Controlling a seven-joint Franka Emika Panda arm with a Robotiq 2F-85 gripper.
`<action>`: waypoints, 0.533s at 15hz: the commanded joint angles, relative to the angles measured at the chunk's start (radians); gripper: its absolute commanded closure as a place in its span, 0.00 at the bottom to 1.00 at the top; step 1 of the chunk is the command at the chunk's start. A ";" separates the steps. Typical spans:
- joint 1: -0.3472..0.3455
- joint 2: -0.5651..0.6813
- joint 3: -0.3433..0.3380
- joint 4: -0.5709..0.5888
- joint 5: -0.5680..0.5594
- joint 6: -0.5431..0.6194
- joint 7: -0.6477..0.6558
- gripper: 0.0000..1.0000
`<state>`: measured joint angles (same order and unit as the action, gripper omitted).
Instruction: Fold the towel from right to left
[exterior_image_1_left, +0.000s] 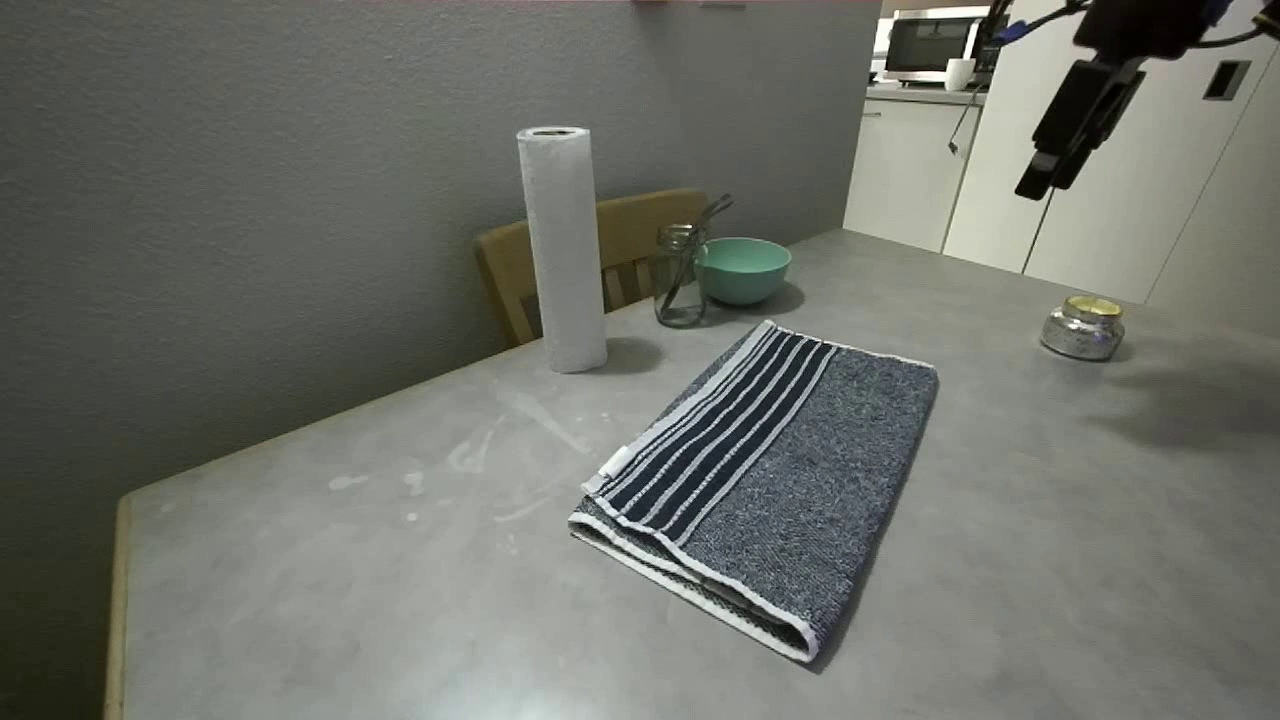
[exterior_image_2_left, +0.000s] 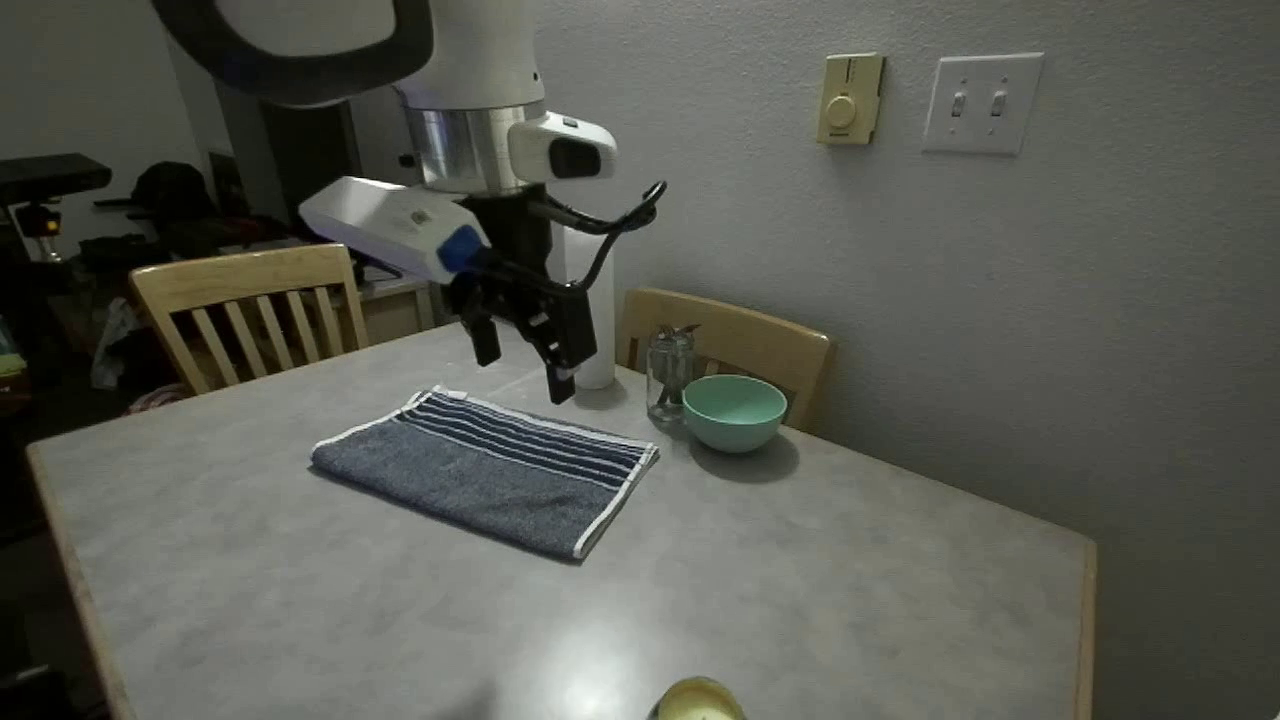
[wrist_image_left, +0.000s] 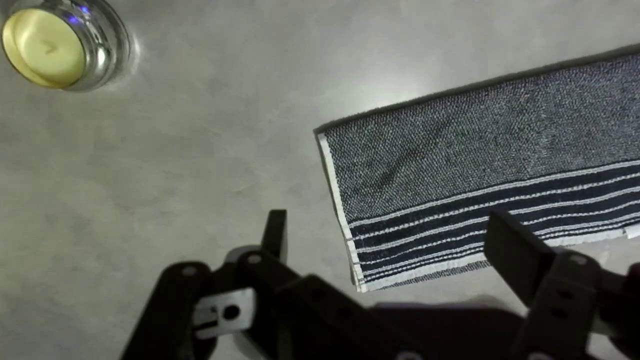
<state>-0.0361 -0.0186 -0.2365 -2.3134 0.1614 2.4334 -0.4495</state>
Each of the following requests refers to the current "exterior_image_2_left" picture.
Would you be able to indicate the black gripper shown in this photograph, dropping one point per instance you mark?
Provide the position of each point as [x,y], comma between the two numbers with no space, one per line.
[525,284]

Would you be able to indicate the slatted wooden chair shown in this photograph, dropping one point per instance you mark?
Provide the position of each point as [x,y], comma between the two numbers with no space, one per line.
[247,283]

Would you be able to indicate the plain-back wooden chair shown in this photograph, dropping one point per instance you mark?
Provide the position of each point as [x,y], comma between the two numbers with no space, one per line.
[747,343]

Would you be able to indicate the mint green bowl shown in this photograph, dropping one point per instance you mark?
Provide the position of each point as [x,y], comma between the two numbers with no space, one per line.
[733,413]

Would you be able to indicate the black flat shelf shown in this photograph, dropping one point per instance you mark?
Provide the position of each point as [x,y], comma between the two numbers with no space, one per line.
[45,173]

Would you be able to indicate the black round bag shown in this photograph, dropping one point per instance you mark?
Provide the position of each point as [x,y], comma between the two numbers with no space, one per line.
[172,193]

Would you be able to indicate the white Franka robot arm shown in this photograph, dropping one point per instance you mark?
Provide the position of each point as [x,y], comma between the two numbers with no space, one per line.
[465,65]

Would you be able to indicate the beige wall thermostat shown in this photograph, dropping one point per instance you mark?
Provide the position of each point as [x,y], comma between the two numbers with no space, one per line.
[848,100]

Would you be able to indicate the grey striped towel white trim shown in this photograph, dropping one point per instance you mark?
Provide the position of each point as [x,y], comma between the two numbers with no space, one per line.
[493,465]

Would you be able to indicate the white paper towel roll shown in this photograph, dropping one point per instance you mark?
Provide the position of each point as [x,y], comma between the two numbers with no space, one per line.
[605,343]

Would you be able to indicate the white double light switch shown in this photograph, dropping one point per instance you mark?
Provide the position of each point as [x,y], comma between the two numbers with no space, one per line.
[983,100]

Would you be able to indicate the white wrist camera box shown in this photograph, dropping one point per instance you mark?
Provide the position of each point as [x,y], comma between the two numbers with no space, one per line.
[386,223]

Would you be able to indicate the small white side cabinet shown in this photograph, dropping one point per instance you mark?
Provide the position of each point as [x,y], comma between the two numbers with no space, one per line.
[396,310]

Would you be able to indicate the yellow-lidded metal tin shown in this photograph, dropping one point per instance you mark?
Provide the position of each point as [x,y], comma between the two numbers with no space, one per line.
[696,703]

